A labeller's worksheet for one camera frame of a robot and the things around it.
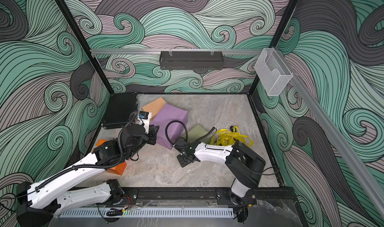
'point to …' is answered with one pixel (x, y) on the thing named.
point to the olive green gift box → (197, 133)
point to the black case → (120, 106)
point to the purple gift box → (168, 114)
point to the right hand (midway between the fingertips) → (182, 161)
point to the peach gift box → (154, 107)
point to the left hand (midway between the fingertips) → (157, 125)
